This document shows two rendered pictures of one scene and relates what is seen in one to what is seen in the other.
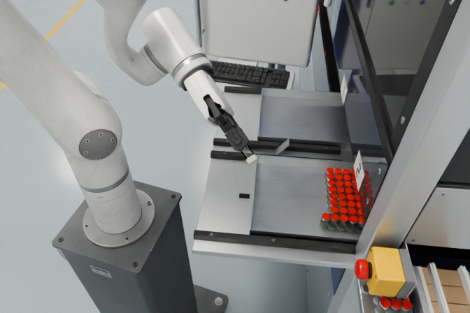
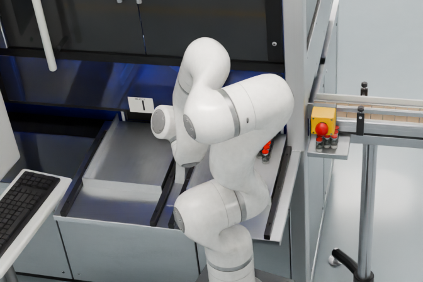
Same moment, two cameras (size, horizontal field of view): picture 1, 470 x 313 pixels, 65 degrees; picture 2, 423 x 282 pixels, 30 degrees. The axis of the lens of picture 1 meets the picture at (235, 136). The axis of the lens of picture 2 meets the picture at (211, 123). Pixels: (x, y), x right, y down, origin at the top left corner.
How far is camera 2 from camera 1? 1.88 m
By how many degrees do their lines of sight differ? 58
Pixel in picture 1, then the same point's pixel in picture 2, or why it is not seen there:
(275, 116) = (124, 177)
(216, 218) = (249, 225)
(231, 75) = (12, 221)
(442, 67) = (292, 0)
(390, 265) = (325, 111)
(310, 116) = (131, 153)
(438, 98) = (301, 12)
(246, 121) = (124, 200)
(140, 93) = not seen: outside the picture
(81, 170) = (245, 243)
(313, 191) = not seen: hidden behind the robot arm
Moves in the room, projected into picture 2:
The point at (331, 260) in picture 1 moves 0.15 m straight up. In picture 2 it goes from (296, 163) to (294, 125)
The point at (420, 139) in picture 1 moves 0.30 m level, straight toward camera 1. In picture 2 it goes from (303, 36) to (393, 69)
